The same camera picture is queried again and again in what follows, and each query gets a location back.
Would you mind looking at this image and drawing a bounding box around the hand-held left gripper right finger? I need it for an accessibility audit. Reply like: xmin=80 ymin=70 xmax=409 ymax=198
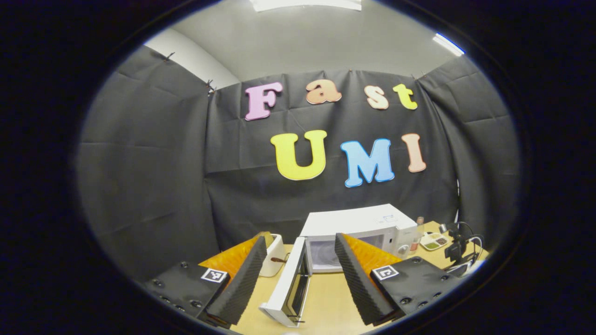
xmin=334 ymin=232 xmax=461 ymax=327

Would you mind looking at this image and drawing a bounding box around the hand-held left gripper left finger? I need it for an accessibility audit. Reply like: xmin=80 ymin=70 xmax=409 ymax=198
xmin=143 ymin=235 xmax=269 ymax=326

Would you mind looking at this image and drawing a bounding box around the white microwave oven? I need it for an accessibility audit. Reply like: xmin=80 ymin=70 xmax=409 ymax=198
xmin=259 ymin=204 xmax=419 ymax=328

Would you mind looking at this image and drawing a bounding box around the white divided dish of beans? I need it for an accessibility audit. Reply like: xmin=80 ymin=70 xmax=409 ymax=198
xmin=419 ymin=232 xmax=450 ymax=251

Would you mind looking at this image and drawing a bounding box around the white toaster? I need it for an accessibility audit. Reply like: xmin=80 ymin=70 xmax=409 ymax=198
xmin=259 ymin=233 xmax=287 ymax=278

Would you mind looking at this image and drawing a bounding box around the clear bottle red label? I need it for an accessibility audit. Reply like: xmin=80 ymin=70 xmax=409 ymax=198
xmin=409 ymin=216 xmax=426 ymax=255

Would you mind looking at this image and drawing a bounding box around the black backdrop cloth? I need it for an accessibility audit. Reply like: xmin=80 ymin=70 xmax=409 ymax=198
xmin=77 ymin=46 xmax=521 ymax=284

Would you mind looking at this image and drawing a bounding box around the small ceiling light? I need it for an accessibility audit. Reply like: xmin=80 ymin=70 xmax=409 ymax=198
xmin=432 ymin=32 xmax=466 ymax=58

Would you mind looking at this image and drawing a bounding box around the large ceiling light panel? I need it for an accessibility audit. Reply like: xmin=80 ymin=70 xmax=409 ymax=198
xmin=249 ymin=0 xmax=363 ymax=13

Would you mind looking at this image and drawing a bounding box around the white cable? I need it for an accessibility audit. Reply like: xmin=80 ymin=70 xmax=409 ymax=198
xmin=467 ymin=235 xmax=486 ymax=270

